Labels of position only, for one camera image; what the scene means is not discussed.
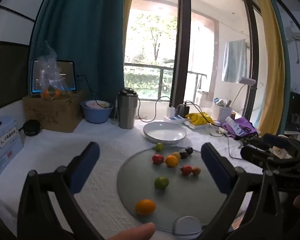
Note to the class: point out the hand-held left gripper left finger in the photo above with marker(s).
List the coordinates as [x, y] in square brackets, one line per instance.
[86, 165]

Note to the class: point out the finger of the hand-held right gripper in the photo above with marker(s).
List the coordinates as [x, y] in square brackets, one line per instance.
[253, 142]
[252, 155]

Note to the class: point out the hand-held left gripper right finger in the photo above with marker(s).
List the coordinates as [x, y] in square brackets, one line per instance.
[215, 170]

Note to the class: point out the small orange cherry tomato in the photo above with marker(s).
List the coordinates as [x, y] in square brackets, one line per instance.
[196, 171]

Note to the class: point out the red cherry tomato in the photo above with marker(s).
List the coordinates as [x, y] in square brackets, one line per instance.
[157, 159]
[186, 170]

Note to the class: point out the dark purple plum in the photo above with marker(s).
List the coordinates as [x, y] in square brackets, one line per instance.
[189, 150]
[183, 154]

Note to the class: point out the tan longan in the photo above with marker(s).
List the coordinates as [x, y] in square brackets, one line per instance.
[176, 154]

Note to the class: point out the grey round tray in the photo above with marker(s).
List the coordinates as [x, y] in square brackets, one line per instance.
[185, 200]

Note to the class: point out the round orange citrus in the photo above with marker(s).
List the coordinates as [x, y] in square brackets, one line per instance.
[171, 161]

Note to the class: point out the large green plum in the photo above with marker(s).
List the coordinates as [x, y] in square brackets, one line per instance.
[161, 182]

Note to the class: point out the small green plum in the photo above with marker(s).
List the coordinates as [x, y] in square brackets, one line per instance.
[159, 147]

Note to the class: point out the white round plate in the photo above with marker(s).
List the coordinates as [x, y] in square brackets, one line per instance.
[165, 132]

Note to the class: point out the person's left hand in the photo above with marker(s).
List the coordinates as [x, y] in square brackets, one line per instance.
[135, 232]

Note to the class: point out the purple cloth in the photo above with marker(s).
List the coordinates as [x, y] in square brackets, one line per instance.
[250, 125]

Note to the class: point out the white tube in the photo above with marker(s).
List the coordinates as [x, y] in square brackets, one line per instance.
[234, 126]

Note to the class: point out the white perforated basket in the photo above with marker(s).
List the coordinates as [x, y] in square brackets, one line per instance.
[221, 113]

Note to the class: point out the blue plastic bowl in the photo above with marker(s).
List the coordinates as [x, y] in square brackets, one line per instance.
[96, 115]

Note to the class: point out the printed tissue packet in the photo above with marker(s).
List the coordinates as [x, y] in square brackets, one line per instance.
[220, 102]

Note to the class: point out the yellow printed plastic bag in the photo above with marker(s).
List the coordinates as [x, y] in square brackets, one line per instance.
[197, 118]

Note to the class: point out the cardboard box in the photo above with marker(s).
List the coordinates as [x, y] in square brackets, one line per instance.
[52, 115]

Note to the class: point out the white desk lamp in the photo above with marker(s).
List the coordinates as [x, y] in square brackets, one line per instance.
[247, 80]

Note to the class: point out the white power strip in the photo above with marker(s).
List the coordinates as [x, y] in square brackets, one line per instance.
[173, 120]

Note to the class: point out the black round speaker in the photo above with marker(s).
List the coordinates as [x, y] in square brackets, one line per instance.
[31, 128]

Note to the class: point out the stainless steel tumbler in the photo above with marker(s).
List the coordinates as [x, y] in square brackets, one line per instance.
[127, 112]

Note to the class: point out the black charger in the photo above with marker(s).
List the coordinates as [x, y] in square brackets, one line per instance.
[183, 110]

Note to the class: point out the white charger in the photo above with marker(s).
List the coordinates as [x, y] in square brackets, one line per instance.
[171, 111]

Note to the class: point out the mandarin orange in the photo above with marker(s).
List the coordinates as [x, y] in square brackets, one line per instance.
[56, 93]
[46, 93]

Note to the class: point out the light blue hanging towel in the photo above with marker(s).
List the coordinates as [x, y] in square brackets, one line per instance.
[235, 60]

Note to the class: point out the blue printed carton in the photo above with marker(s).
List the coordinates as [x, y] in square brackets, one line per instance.
[3, 145]

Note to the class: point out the yellow curtain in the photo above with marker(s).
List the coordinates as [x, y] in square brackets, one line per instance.
[270, 55]
[130, 5]

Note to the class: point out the tablet with blue case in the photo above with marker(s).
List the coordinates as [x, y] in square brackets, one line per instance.
[67, 75]

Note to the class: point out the clear plastic bag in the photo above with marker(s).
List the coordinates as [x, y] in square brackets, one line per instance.
[47, 72]

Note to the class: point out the balcony railing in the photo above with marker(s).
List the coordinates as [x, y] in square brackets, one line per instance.
[142, 66]

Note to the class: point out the white air conditioner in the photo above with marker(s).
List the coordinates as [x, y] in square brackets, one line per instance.
[298, 30]

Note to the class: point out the teal curtain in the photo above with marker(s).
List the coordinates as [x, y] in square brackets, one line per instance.
[77, 30]

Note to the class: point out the dark door frame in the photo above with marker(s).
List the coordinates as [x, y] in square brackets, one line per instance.
[181, 42]

